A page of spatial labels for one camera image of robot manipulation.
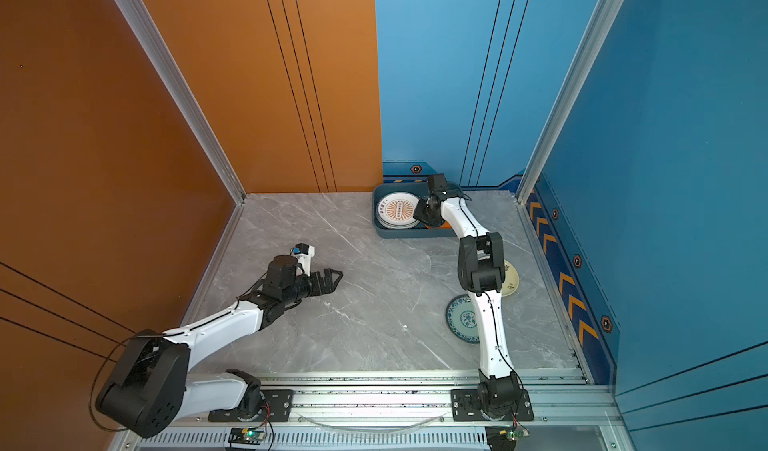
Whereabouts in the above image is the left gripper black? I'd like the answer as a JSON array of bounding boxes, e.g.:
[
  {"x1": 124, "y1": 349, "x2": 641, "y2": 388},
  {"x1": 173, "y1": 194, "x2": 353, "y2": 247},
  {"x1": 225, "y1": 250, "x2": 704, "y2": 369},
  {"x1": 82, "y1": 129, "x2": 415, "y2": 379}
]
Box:
[{"x1": 283, "y1": 268, "x2": 344, "y2": 308}]

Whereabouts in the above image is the orange sunburst plate front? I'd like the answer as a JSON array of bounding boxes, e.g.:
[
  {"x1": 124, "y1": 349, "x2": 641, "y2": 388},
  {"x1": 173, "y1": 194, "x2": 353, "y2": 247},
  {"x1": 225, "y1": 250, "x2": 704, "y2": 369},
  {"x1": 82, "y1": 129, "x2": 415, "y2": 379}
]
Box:
[{"x1": 374, "y1": 192, "x2": 419, "y2": 230}]

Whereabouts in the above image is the cream plate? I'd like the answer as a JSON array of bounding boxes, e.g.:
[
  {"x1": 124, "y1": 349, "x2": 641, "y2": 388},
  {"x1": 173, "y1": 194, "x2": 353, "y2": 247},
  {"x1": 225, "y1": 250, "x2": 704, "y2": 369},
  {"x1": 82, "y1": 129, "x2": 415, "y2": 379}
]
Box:
[{"x1": 501, "y1": 261, "x2": 520, "y2": 297}]

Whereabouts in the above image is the teal patterned plate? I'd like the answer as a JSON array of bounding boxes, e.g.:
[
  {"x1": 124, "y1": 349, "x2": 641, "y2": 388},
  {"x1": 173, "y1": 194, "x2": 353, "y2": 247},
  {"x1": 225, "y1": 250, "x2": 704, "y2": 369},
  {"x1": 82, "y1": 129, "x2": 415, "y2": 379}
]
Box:
[{"x1": 445, "y1": 295, "x2": 480, "y2": 344}]

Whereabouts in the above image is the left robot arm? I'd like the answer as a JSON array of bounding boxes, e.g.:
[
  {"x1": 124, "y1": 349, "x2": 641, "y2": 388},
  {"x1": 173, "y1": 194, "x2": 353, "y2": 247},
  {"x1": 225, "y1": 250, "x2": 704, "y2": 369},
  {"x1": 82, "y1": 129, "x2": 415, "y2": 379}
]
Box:
[{"x1": 89, "y1": 244, "x2": 343, "y2": 438}]

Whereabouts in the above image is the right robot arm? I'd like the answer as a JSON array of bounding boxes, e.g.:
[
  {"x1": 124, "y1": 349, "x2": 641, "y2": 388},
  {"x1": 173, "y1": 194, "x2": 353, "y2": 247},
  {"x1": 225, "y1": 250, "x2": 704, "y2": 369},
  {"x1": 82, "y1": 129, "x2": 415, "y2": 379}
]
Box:
[{"x1": 414, "y1": 174, "x2": 524, "y2": 419}]

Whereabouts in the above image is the teal plastic bin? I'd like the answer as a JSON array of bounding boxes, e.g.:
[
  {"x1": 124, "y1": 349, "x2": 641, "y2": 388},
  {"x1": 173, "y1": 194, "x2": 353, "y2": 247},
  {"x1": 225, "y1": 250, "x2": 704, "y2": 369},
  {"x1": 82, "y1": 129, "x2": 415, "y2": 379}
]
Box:
[{"x1": 371, "y1": 181, "x2": 456, "y2": 239}]

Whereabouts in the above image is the left green circuit board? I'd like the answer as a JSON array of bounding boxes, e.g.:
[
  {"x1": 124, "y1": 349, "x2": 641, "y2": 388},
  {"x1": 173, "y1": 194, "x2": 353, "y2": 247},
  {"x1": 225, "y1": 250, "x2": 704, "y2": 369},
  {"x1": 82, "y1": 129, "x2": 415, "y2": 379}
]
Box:
[{"x1": 226, "y1": 427, "x2": 269, "y2": 450}]

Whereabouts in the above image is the right circuit board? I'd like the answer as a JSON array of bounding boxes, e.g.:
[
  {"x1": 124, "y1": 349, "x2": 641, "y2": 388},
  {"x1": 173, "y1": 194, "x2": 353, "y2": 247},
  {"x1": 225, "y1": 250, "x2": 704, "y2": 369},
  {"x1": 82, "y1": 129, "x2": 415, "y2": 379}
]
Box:
[{"x1": 485, "y1": 427, "x2": 530, "y2": 451}]

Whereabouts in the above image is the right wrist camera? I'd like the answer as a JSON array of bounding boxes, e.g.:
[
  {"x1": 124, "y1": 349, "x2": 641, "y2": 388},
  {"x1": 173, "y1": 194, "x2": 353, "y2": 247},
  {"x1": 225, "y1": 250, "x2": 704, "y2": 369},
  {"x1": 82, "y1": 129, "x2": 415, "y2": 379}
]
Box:
[{"x1": 427, "y1": 173, "x2": 449, "y2": 195}]

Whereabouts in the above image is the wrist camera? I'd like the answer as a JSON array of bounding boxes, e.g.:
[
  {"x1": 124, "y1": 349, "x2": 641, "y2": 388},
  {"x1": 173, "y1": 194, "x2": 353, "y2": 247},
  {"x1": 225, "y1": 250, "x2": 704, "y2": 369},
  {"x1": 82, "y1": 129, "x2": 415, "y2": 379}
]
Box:
[
  {"x1": 427, "y1": 173, "x2": 449, "y2": 195},
  {"x1": 290, "y1": 243, "x2": 315, "y2": 276}
]

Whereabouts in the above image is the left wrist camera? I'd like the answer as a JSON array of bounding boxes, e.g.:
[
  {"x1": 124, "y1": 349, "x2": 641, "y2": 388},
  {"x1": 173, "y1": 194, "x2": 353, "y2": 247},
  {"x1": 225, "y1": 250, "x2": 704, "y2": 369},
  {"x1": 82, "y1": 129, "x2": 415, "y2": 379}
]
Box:
[{"x1": 290, "y1": 243, "x2": 315, "y2": 276}]

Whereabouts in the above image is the aluminium rail frame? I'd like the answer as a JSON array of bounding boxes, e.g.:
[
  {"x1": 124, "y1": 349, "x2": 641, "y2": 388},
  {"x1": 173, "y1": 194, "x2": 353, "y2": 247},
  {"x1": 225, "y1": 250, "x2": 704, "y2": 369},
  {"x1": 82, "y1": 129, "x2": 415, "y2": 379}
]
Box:
[{"x1": 111, "y1": 366, "x2": 634, "y2": 450}]

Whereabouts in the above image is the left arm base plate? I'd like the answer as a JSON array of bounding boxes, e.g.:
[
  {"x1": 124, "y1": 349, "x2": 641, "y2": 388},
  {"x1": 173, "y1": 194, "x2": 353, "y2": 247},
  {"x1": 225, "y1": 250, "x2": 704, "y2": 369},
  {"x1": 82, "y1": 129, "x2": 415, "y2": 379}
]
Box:
[{"x1": 207, "y1": 389, "x2": 294, "y2": 423}]

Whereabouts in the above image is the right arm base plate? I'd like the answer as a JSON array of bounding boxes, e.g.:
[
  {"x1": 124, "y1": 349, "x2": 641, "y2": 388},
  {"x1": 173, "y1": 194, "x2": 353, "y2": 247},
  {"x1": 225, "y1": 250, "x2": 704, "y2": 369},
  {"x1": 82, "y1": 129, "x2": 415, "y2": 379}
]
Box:
[{"x1": 450, "y1": 389, "x2": 535, "y2": 422}]

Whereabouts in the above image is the right aluminium corner post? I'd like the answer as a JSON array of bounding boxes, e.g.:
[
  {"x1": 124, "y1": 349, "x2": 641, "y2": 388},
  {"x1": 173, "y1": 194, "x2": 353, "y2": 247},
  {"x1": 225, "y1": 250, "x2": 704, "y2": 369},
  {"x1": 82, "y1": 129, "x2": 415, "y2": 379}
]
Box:
[{"x1": 516, "y1": 0, "x2": 625, "y2": 205}]

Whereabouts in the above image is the aluminium corner post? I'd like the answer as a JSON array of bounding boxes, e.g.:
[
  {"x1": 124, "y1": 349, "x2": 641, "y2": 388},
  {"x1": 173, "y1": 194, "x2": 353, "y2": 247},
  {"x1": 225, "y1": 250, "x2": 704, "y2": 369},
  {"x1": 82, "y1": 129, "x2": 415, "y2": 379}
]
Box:
[
  {"x1": 114, "y1": 0, "x2": 246, "y2": 205},
  {"x1": 516, "y1": 0, "x2": 625, "y2": 205}
]

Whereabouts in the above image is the left aluminium corner post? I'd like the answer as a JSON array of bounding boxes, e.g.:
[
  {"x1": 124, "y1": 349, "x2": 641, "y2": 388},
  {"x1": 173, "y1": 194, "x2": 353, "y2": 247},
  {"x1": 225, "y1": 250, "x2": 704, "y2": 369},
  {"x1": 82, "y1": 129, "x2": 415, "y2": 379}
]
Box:
[{"x1": 114, "y1": 0, "x2": 246, "y2": 205}]

